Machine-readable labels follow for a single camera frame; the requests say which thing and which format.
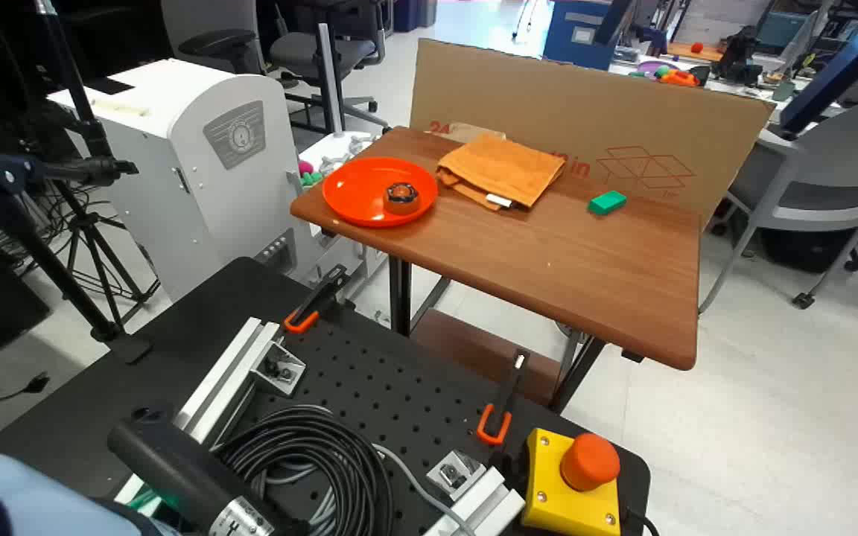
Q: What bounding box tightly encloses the long aluminium rail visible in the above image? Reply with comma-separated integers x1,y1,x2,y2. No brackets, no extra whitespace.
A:
112,316,310,510

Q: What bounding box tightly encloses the small brown bowl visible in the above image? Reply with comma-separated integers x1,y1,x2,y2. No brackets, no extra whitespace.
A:
380,178,422,215

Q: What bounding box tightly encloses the white machine cabinet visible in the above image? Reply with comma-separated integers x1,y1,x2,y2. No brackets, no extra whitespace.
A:
48,56,366,300

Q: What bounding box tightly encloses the light blue robot base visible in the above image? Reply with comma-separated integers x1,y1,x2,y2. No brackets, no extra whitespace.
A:
0,447,170,536

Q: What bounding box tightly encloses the black tripod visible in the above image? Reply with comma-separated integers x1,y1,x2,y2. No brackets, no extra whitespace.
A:
0,0,162,345

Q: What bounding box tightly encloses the orange black clamp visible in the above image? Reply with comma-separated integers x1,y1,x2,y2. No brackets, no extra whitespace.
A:
279,263,352,336
474,348,530,450

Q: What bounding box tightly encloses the black perforated mounting board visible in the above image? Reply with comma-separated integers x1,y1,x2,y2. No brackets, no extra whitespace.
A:
0,257,652,536

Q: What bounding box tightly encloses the wooden table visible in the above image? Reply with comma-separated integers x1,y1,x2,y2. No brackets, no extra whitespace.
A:
288,126,702,413

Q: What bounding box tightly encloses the black cylindrical handle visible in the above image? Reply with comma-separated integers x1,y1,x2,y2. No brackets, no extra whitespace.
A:
106,413,277,536

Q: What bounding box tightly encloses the short aluminium rail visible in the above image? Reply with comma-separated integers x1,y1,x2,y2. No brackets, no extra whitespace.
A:
422,450,526,536

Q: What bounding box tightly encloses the black office chair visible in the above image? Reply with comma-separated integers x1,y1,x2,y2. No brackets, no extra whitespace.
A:
177,0,392,132

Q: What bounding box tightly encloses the black cable coil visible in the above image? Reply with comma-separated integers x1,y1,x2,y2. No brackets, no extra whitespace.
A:
215,406,392,536

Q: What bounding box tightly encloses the white box with colourful items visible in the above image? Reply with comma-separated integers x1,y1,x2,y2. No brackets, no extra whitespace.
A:
288,129,377,196

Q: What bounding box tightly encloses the blue bin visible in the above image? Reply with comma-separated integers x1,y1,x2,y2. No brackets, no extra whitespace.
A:
542,0,630,71

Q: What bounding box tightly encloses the yellow emergency stop button box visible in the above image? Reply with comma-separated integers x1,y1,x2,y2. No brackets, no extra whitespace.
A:
517,425,626,536

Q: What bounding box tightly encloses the grey chair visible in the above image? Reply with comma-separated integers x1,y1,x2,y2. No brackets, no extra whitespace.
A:
696,99,858,316

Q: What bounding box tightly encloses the orange round plate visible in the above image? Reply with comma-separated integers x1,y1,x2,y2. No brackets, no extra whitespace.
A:
317,156,441,231

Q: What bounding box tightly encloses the tan folded cloth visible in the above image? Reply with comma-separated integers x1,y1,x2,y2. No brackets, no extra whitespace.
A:
435,132,568,215

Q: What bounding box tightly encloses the cardboard panel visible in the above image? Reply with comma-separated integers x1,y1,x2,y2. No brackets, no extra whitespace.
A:
408,35,776,231

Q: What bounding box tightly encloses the grey metal pole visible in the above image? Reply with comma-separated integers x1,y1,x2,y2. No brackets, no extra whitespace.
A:
316,20,346,136

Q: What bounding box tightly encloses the green block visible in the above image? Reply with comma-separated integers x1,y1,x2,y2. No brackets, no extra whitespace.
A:
585,187,629,217

